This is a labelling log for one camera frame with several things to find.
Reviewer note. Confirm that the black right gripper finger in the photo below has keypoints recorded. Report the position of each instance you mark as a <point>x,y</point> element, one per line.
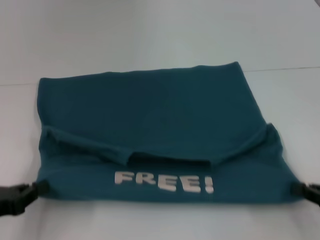
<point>303,191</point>

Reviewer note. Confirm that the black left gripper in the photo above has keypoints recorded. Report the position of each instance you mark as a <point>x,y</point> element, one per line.
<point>13,197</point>

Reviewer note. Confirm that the teal blue shirt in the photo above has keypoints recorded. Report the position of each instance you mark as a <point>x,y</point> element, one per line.
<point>160,130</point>

